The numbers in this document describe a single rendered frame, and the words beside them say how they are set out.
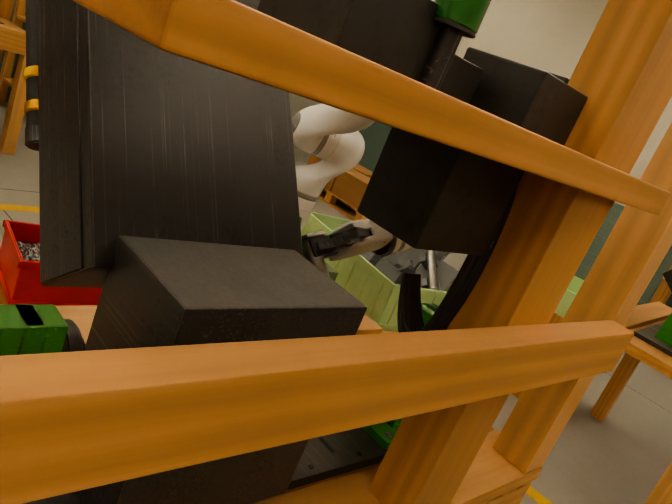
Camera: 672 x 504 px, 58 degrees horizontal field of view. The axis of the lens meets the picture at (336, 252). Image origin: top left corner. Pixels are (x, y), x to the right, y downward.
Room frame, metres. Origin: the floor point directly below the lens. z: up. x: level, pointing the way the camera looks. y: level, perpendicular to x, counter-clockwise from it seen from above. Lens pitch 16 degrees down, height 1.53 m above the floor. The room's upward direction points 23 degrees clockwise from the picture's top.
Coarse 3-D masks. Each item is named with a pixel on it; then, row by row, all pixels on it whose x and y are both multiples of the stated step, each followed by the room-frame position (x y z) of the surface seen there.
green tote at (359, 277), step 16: (320, 224) 2.26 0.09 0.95; (336, 224) 2.44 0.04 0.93; (384, 256) 2.53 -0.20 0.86; (352, 272) 2.04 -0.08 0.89; (368, 272) 1.98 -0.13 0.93; (352, 288) 2.02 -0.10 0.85; (368, 288) 1.96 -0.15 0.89; (384, 288) 1.90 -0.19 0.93; (448, 288) 2.23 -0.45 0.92; (368, 304) 1.93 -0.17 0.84; (384, 304) 1.88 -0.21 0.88; (384, 320) 1.89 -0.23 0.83
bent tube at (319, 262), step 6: (306, 234) 0.99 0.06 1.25; (312, 234) 1.00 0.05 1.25; (318, 234) 1.01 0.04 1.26; (324, 234) 1.02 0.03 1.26; (306, 240) 1.01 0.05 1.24; (306, 246) 1.00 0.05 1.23; (306, 252) 1.00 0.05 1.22; (312, 252) 1.00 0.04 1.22; (306, 258) 1.00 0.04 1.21; (312, 258) 0.99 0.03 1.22; (318, 258) 1.00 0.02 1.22; (318, 264) 0.99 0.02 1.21; (324, 264) 1.00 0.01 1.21; (324, 270) 0.99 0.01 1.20
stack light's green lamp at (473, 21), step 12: (444, 0) 0.63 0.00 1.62; (456, 0) 0.62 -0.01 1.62; (468, 0) 0.62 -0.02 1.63; (480, 0) 0.62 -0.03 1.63; (444, 12) 0.62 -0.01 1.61; (456, 12) 0.62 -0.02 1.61; (468, 12) 0.62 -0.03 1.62; (480, 12) 0.63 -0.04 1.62; (444, 24) 0.63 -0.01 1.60; (456, 24) 0.62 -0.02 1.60; (468, 24) 0.62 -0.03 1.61; (480, 24) 0.64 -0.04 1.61; (468, 36) 0.65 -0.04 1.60
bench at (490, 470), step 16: (496, 432) 1.34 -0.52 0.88; (480, 448) 1.23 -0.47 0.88; (480, 464) 1.16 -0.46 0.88; (496, 464) 1.19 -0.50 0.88; (512, 464) 1.22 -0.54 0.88; (336, 480) 0.92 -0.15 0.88; (352, 480) 0.94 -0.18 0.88; (368, 480) 0.96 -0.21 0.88; (464, 480) 1.08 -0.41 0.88; (480, 480) 1.10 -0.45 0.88; (496, 480) 1.13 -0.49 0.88; (512, 480) 1.16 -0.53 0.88; (528, 480) 1.23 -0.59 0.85; (288, 496) 0.83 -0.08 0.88; (304, 496) 0.85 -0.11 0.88; (320, 496) 0.86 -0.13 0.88; (336, 496) 0.88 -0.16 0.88; (352, 496) 0.90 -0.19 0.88; (368, 496) 0.91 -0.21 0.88; (464, 496) 1.03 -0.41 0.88; (480, 496) 1.06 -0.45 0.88; (496, 496) 1.12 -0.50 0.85; (512, 496) 1.20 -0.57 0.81
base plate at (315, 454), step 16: (352, 432) 1.05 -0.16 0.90; (320, 448) 0.96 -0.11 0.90; (336, 448) 0.98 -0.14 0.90; (352, 448) 1.00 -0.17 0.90; (368, 448) 1.02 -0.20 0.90; (304, 464) 0.90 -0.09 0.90; (320, 464) 0.92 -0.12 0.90; (336, 464) 0.93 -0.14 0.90; (352, 464) 0.96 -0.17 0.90; (368, 464) 0.99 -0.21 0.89; (304, 480) 0.87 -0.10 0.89; (320, 480) 0.90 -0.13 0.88; (64, 496) 0.64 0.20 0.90
